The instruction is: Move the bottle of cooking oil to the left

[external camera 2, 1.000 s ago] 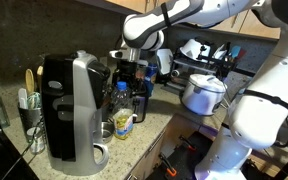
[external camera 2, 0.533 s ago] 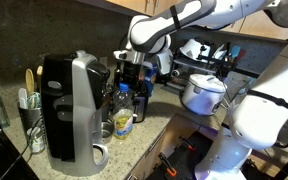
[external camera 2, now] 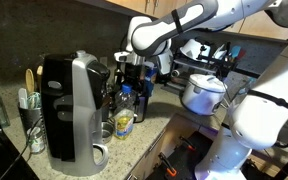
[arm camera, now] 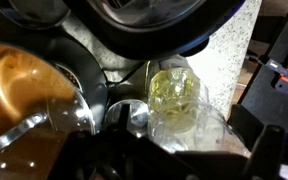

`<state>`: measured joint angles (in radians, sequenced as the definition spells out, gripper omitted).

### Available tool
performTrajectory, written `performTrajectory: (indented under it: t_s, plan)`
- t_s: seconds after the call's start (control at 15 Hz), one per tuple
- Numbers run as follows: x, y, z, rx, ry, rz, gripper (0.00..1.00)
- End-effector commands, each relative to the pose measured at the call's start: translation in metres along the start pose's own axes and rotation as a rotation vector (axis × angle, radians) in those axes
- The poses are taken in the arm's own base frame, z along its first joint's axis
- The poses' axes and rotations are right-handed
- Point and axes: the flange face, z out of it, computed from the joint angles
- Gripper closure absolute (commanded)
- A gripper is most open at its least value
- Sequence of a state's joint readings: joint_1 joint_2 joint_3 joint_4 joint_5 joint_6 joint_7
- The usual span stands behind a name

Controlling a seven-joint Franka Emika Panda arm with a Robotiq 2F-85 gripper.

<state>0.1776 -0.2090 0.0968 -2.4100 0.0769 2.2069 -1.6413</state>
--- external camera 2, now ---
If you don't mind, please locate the black electric stove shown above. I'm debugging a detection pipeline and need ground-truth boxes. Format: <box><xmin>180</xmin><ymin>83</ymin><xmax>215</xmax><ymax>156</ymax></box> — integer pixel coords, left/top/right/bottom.
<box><xmin>0</xmin><ymin>109</ymin><xmax>40</xmax><ymax>180</ymax></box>

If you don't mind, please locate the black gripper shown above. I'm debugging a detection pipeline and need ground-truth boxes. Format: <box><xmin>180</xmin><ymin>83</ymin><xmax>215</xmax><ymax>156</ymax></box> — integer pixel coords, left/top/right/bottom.
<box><xmin>114</xmin><ymin>51</ymin><xmax>146</xmax><ymax>90</ymax></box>

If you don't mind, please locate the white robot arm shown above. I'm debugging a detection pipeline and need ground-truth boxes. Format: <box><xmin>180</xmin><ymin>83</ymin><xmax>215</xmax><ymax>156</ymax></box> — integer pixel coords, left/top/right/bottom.
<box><xmin>115</xmin><ymin>0</ymin><xmax>288</xmax><ymax>180</ymax></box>

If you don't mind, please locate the silver black coffee maker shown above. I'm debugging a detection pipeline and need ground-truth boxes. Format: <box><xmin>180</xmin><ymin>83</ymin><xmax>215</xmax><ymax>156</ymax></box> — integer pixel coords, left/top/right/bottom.
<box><xmin>41</xmin><ymin>50</ymin><xmax>110</xmax><ymax>177</ymax></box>

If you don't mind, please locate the small steel bowl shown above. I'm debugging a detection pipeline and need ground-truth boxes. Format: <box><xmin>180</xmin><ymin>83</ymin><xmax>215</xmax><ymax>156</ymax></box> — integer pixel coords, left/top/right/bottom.
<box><xmin>102</xmin><ymin>122</ymin><xmax>114</xmax><ymax>144</ymax></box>

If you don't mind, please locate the dish drying rack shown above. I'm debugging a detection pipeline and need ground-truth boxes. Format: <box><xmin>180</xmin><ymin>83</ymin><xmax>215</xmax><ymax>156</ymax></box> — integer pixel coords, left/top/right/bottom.
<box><xmin>160</xmin><ymin>38</ymin><xmax>262</xmax><ymax>96</ymax></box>

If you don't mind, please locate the black utensil holder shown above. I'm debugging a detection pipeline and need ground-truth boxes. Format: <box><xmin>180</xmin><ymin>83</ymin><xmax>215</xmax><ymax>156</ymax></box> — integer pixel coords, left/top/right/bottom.
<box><xmin>18</xmin><ymin>107</ymin><xmax>46</xmax><ymax>154</ymax></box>

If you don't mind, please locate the black toaster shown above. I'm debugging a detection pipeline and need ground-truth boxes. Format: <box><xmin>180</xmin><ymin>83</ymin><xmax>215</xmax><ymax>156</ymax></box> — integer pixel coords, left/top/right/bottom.
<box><xmin>134</xmin><ymin>96</ymin><xmax>148</xmax><ymax>123</ymax></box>

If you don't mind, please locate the clear cooking oil bottle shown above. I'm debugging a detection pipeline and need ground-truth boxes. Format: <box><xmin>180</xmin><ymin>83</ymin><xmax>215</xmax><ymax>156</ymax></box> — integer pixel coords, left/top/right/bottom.
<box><xmin>113</xmin><ymin>83</ymin><xmax>137</xmax><ymax>141</ymax></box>

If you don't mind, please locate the white rice cooker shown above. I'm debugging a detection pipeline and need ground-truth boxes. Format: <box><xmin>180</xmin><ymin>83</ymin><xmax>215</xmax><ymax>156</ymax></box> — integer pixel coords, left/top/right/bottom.
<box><xmin>181</xmin><ymin>74</ymin><xmax>227</xmax><ymax>116</ymax></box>

